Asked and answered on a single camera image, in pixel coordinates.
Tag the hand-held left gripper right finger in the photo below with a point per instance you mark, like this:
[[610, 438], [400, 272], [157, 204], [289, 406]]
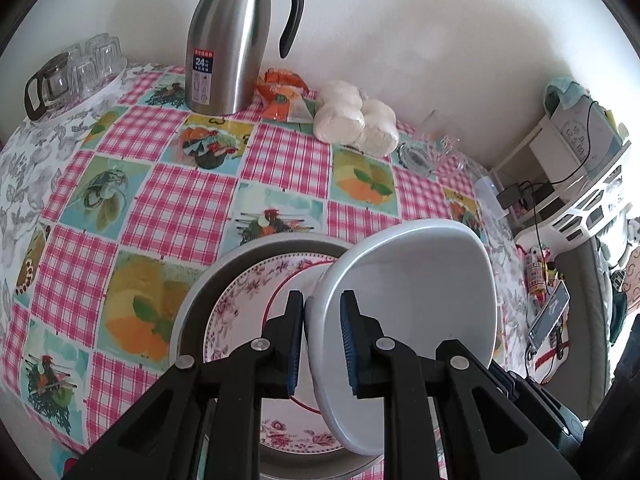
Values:
[[350, 345]]

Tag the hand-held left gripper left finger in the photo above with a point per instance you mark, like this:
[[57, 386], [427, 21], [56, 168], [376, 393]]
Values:
[[295, 340]]

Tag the floral ceramic plate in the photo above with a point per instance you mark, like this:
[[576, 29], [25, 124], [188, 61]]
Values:
[[240, 305]]

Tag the large white bowl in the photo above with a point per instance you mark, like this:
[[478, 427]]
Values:
[[410, 280]]

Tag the pink checked tablecloth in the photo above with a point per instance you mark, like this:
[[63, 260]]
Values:
[[175, 200]]

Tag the small toy bottle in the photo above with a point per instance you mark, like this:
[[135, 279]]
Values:
[[536, 270]]

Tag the white plastic container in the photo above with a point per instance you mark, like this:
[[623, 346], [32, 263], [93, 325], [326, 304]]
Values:
[[487, 197]]

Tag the smartphone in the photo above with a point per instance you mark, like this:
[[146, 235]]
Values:
[[550, 315]]

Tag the black charger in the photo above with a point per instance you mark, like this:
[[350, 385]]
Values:
[[512, 196]]

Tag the bag of steamed buns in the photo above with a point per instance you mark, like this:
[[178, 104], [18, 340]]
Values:
[[350, 120]]

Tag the orange snack packet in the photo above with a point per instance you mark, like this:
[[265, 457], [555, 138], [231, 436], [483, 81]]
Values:
[[280, 100]]

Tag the red patterned cloth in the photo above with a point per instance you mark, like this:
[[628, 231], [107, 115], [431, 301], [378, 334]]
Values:
[[67, 462]]

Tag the white plastic basket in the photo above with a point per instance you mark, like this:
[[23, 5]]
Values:
[[590, 210]]

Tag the stainless steel thermos jug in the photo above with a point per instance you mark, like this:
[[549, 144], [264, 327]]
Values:
[[220, 60]]

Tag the white serving tray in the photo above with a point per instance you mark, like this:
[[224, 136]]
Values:
[[107, 87]]

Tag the grey white appliance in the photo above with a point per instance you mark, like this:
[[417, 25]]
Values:
[[585, 135]]

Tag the teal cloth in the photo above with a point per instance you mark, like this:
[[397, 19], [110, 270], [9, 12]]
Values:
[[565, 91]]

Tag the clear glass tumbler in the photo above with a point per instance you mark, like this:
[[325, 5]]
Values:
[[107, 55], [82, 76]]

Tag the glass coffee pot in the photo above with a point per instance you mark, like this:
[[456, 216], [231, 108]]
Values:
[[50, 85]]

